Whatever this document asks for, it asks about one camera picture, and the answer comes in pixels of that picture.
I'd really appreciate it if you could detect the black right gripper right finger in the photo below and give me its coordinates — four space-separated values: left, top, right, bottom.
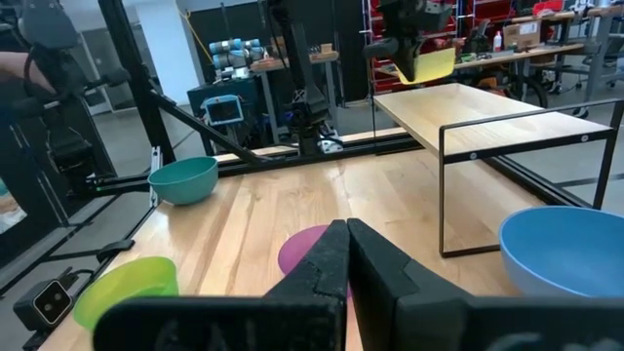
346 217 624 351

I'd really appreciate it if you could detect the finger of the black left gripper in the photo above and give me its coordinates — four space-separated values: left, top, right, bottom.
397 38 426 83

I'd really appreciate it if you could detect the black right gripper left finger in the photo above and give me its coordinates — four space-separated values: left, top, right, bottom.
92 218 351 351

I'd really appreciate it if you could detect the yellow translucent bowl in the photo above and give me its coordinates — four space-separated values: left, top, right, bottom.
395 47 457 86

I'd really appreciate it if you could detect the pink bowl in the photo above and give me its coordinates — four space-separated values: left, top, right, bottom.
277 224 353 299

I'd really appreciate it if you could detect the green translucent bowl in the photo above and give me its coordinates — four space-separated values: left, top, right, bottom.
72 256 179 332

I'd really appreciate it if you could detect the blue bowl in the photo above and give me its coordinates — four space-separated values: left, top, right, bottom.
497 205 624 299

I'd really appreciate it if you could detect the teal bowl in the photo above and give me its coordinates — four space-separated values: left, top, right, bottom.
147 156 219 207

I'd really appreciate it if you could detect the person's forearm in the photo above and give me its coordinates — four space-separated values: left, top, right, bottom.
0 51 58 97

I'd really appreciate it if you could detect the red bin rack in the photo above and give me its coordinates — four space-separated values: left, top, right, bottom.
363 0 488 94

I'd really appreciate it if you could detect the cardboard box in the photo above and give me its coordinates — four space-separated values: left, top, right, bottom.
501 21 542 51

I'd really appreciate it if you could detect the small wooden workbench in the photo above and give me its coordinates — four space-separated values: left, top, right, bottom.
251 43 340 143

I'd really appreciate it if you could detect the long wooden workbench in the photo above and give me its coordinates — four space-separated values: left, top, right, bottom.
374 42 586 98

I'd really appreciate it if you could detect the black bicycle wheel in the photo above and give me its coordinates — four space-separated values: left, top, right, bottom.
506 72 550 109

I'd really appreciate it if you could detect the small blue-framed screen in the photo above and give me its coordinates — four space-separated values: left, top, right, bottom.
201 95 245 127

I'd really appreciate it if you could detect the wooden shelf with black frame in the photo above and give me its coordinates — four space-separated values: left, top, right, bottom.
372 82 624 258

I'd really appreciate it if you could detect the small black table camera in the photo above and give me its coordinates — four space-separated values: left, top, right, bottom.
13 277 75 333

